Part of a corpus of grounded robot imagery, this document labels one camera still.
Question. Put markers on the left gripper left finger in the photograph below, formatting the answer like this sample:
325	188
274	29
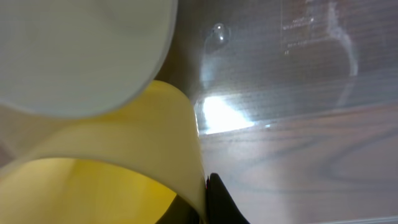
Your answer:
181	211

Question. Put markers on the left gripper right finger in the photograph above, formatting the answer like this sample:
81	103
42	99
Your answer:
220	207

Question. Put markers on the yellow plastic cup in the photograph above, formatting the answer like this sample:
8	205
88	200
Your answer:
122	167

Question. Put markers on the white plastic cup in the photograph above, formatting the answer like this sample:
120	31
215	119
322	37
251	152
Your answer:
79	58

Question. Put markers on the clear plastic container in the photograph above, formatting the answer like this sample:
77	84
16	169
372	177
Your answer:
296	104

